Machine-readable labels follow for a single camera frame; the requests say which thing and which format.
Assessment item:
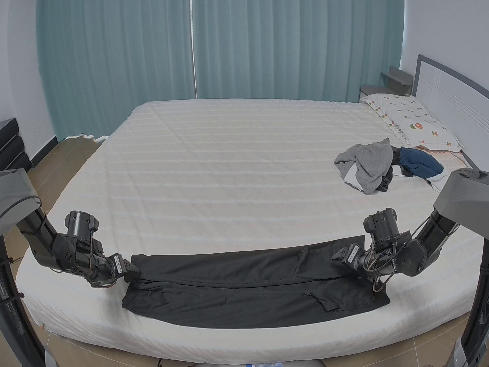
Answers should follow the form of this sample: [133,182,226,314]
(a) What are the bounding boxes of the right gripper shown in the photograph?
[331,244,370,273]

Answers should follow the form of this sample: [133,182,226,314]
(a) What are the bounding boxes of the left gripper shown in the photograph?
[113,255,141,282]

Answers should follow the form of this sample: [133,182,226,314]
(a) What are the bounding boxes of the black garment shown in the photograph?
[121,235,391,327]

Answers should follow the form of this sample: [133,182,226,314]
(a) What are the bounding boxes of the pile of clothes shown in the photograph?
[333,138,447,195]

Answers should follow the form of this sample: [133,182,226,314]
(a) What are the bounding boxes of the bed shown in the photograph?
[15,54,489,363]

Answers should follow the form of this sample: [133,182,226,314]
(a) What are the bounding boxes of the white printed pillow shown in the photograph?
[359,93,465,154]

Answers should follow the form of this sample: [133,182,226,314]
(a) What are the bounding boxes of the black chest of drawers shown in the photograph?
[0,117,32,172]

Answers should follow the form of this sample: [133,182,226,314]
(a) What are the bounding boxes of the grey bedside table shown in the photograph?
[360,65,414,104]

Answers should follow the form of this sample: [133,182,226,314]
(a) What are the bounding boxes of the blue-green curtain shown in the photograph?
[192,0,406,103]
[36,0,196,144]

